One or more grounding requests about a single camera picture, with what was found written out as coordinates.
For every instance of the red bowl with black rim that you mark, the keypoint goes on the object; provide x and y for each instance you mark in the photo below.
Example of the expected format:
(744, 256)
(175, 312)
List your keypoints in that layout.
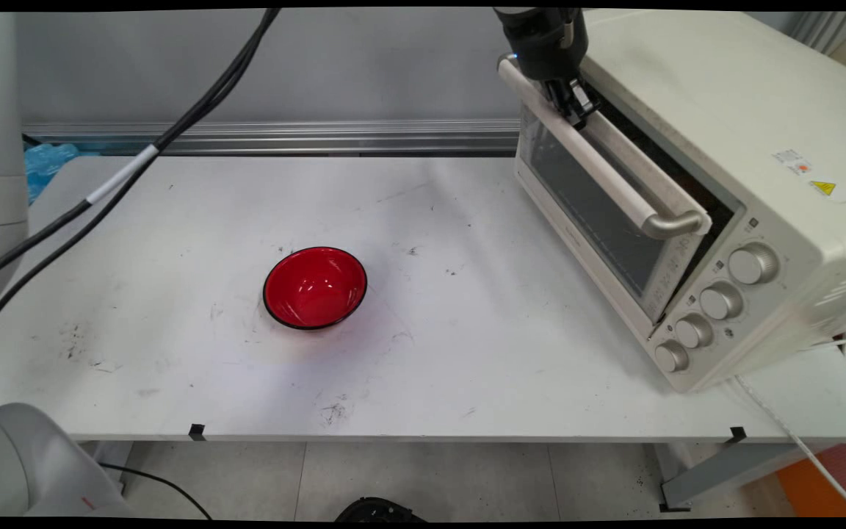
(314, 287)

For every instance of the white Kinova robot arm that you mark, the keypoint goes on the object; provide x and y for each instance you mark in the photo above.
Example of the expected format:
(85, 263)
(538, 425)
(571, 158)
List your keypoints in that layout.
(1, 147)

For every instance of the small silver oven knob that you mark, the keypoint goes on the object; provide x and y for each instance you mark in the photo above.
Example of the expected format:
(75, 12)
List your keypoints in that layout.
(721, 301)
(671, 357)
(693, 331)

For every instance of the blue plastic wrap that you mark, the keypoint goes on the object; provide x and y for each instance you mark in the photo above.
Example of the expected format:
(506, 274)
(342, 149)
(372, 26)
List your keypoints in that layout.
(48, 165)

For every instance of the aluminium profile rail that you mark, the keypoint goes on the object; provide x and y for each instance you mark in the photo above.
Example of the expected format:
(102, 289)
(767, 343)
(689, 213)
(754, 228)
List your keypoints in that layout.
(283, 137)

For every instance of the yellow warning sticker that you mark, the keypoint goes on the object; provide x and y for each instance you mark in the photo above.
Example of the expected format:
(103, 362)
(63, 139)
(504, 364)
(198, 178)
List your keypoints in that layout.
(823, 188)

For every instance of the cream toaster oven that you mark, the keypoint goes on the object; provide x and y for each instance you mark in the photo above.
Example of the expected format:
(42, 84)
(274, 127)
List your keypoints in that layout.
(746, 103)

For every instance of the orange floor object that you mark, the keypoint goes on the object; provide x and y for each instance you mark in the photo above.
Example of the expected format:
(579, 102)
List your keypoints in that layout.
(827, 485)

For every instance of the large silver oven knob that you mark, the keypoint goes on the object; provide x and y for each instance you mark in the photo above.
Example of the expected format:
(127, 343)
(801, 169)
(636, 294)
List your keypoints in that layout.
(753, 264)

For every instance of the gray table leg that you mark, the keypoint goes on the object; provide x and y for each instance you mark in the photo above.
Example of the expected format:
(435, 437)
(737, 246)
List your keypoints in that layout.
(111, 463)
(731, 466)

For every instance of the white label sticker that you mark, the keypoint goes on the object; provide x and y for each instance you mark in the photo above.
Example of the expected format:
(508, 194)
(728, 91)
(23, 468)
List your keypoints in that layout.
(792, 159)

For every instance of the black round floor object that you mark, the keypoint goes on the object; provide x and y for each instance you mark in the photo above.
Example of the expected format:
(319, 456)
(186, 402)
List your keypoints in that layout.
(379, 509)

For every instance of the black tape marker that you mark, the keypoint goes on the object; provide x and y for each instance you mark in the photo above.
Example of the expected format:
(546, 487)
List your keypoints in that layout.
(197, 432)
(737, 434)

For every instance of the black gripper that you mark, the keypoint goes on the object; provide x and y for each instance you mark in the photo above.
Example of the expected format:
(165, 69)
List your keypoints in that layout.
(544, 44)

